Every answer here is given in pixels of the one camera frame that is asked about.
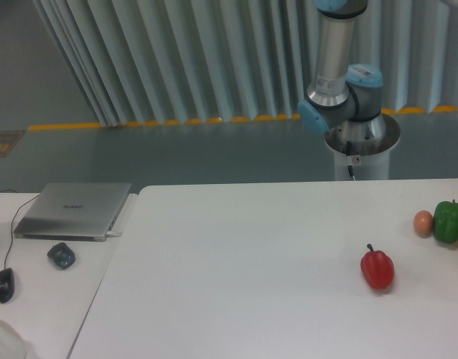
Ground red bell pepper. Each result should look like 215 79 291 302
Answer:
360 243 394 291

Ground green bell pepper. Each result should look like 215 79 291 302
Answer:
433 200 458 245

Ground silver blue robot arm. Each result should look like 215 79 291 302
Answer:
298 1 458 134

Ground silver laptop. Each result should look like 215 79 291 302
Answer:
13 182 131 242

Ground dark grey earbuds case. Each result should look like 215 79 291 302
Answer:
47 242 76 270

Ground brown egg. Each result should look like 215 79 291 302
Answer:
412 210 433 238

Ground black computer mouse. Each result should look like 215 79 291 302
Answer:
0 268 15 304

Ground white cap with orange print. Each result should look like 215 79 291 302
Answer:
0 319 27 359

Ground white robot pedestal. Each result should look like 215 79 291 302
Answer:
324 113 400 181

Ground white laptop charging cable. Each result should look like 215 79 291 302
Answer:
105 193 139 239

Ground black mouse cable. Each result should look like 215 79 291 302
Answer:
0 190 41 270

